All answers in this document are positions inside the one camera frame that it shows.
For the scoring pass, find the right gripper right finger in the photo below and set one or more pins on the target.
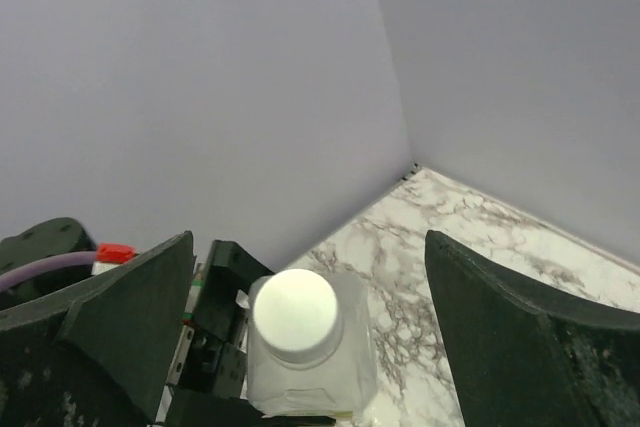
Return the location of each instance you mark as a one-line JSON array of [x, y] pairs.
[[523, 353]]

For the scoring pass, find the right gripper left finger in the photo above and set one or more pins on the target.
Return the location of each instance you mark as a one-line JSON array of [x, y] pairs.
[[97, 353]]

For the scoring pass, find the white bottle cap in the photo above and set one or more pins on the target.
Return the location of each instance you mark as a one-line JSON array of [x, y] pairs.
[[296, 316]]

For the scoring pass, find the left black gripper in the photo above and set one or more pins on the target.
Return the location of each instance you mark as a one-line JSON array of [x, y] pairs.
[[209, 367]]

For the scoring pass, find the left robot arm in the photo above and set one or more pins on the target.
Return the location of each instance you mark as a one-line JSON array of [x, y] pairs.
[[44, 241]]

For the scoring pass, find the large clear plastic bottle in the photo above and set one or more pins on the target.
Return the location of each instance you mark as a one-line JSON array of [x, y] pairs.
[[341, 386]]

